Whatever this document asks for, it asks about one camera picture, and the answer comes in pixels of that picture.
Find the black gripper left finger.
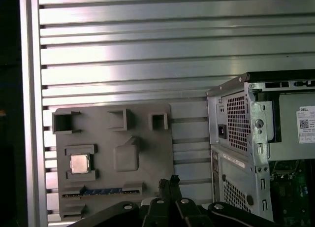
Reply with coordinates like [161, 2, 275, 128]
[71, 178, 173, 227]

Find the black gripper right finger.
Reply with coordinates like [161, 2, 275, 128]
[170, 174, 279, 227]

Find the silver CPU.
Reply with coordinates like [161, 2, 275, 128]
[70, 153, 91, 174]

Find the blue RAM stick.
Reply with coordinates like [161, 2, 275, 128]
[62, 186, 144, 197]

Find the grey parts rack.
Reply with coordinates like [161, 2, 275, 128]
[51, 102, 173, 219]

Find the green motherboard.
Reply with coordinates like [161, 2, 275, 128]
[269, 160, 315, 227]

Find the black PC case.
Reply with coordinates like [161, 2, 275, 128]
[206, 69, 315, 227]

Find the grey power supply unit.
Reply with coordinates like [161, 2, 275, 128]
[216, 93, 315, 161]

